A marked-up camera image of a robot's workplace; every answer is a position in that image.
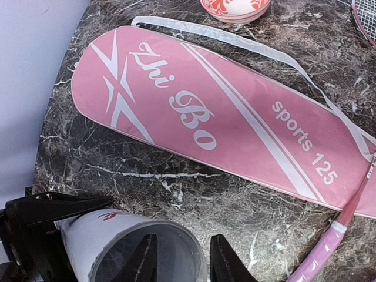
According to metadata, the clear plastic tube lid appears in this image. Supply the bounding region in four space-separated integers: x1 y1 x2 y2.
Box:
88 217 207 281

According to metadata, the pink racket bag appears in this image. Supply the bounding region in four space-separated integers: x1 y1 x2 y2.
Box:
71 25 375 209

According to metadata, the left red badminton racket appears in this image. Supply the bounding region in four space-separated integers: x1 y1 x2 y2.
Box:
287 1 375 281

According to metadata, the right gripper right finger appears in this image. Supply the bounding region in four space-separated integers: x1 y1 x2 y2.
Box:
210 234 257 282

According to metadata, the white shuttlecock tube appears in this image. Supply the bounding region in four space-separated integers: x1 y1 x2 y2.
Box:
54 208 208 282

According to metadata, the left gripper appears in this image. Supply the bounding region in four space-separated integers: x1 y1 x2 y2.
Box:
1 192 113 281

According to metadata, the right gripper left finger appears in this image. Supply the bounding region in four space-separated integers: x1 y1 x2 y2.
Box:
112 234 157 282

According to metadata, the red white patterned bowl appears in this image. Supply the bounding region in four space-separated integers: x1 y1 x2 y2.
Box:
200 0 271 25

